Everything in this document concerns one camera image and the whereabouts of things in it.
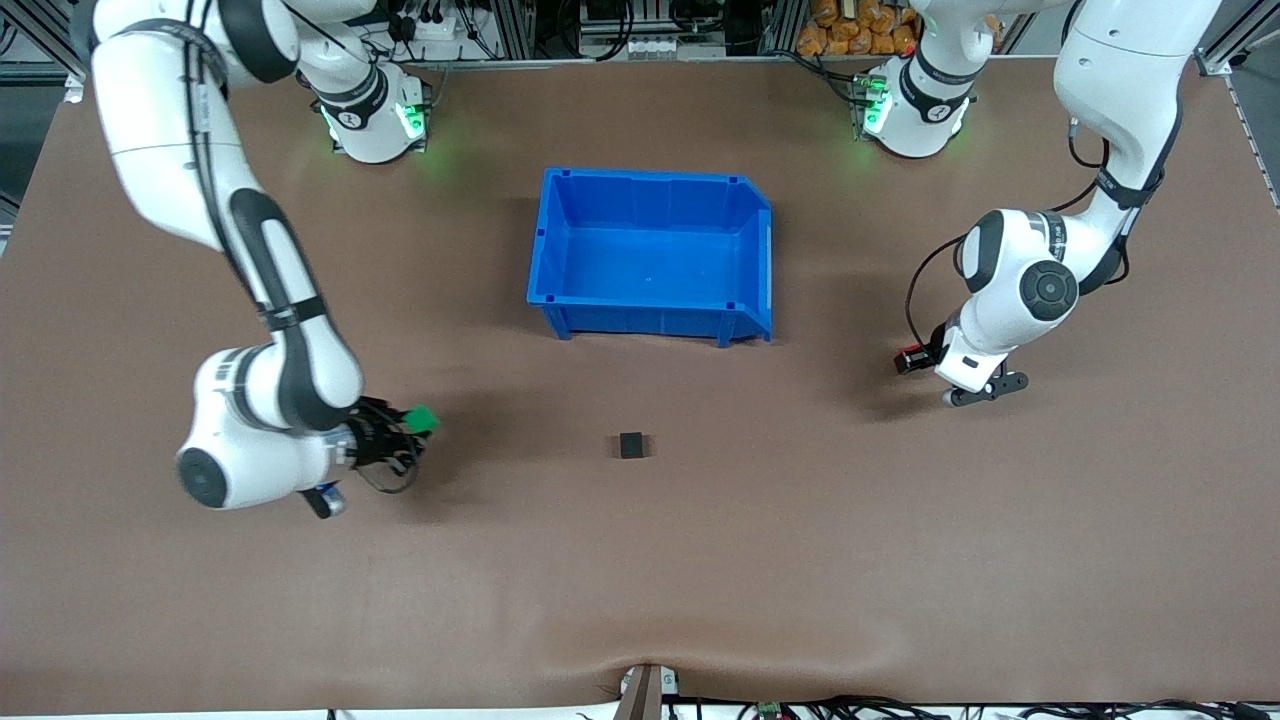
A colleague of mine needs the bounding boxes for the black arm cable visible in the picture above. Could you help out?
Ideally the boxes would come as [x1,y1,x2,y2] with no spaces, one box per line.
[905,115,1131,351]
[185,0,423,497]

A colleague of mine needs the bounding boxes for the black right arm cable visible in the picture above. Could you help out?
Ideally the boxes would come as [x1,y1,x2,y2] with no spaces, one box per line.
[185,0,423,497]

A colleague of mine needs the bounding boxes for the white power strip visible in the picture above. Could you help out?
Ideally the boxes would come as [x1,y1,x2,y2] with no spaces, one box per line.
[385,0,471,43]

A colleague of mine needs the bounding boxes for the orange snack bags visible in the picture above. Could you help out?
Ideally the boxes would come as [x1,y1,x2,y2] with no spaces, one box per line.
[797,0,921,57]

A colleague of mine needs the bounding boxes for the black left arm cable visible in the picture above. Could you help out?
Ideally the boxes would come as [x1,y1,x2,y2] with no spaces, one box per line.
[905,115,1131,351]

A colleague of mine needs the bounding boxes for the silver table edge rail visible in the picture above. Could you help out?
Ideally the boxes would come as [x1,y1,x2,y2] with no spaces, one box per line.
[0,54,1231,77]

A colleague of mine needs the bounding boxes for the blue plastic storage bin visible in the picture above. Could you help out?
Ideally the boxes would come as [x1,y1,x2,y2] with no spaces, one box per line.
[526,167,776,349]

